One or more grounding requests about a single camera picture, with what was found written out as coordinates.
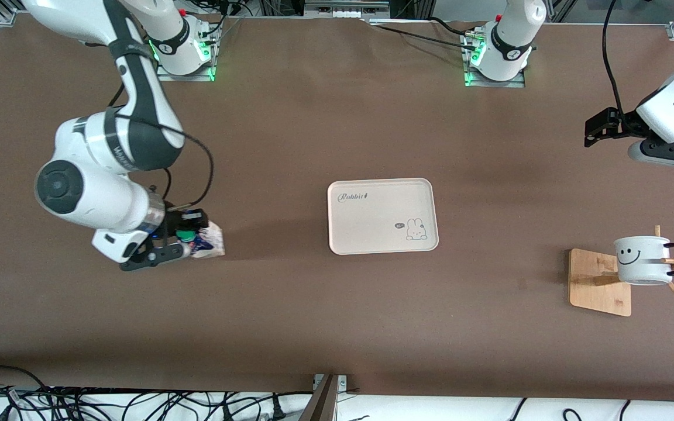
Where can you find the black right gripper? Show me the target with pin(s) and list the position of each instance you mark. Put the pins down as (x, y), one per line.
(174, 221)

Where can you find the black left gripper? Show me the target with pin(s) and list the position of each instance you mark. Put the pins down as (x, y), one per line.
(624, 123)

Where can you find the blue snack pouch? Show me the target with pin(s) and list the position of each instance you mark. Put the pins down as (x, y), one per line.
(208, 242)

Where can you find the white smiley mug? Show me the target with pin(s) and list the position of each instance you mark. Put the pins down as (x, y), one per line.
(641, 260)

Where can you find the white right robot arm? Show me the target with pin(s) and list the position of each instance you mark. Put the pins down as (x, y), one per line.
(97, 193)

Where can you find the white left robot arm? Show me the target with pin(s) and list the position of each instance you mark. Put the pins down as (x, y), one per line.
(673, 105)

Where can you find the wooden cup rack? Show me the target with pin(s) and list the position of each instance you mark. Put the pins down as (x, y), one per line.
(597, 286)

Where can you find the cream rabbit print tray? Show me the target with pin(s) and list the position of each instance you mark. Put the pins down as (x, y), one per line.
(381, 216)

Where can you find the aluminium profile bar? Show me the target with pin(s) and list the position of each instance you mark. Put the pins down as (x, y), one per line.
(322, 403)

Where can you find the grey metal box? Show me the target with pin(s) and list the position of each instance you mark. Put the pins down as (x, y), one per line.
(346, 9)

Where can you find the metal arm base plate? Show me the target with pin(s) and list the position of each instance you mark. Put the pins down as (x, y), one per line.
(185, 76)
(495, 83)

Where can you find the small metal bracket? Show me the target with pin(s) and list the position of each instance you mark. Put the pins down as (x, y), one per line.
(343, 383)

